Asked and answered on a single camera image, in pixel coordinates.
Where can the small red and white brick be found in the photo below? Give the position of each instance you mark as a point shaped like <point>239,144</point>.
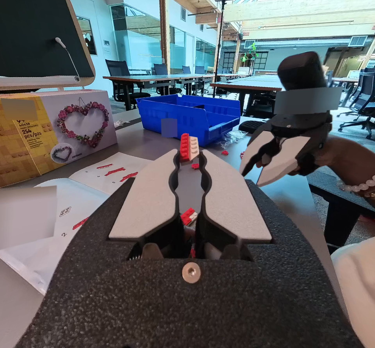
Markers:
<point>189,215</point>

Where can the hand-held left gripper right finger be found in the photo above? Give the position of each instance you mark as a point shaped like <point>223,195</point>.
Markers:
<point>234,201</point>

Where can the toy box with heart wreath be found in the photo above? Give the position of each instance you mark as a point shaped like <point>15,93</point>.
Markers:
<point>52,137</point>

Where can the wooden top office table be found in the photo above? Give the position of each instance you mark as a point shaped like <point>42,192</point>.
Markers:
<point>243,84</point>
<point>158,78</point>

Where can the white instruction booklet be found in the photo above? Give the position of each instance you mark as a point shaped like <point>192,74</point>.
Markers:
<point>73,195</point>

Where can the grey desk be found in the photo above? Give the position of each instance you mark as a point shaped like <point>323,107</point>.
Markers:
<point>146,144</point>

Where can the blue plastic bin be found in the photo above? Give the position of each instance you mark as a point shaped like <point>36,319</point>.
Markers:
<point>190,116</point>

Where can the red and white brick assembly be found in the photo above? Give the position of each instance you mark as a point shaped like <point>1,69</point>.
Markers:
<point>187,147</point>

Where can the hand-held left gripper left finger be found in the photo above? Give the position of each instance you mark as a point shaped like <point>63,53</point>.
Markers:
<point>146,195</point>

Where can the clear plastic bag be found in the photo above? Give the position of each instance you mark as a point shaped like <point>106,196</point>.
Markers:
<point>231,137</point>
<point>121,123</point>

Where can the person's right hand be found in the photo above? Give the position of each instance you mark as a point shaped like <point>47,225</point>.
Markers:
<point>345,157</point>

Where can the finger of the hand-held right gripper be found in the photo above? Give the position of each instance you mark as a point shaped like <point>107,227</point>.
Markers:
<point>257,149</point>
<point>285,160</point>

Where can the wall vent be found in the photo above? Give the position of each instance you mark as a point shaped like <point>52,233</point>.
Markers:
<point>183,14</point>

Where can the black mesh pad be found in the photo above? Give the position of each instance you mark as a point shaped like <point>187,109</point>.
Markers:
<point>249,126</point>

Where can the person's white clothing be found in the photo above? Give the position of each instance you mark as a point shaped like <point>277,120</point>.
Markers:
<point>357,289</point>

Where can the black office chair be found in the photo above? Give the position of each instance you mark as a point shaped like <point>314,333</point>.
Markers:
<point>162,71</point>
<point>120,72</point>
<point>363,99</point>

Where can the green potted plant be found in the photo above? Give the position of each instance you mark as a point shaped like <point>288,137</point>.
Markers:
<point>250,52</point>

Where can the black screen with wooden frame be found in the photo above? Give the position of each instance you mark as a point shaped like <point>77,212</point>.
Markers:
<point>32,26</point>

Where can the wooden post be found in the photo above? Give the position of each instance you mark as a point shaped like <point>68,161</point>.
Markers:
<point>164,23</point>

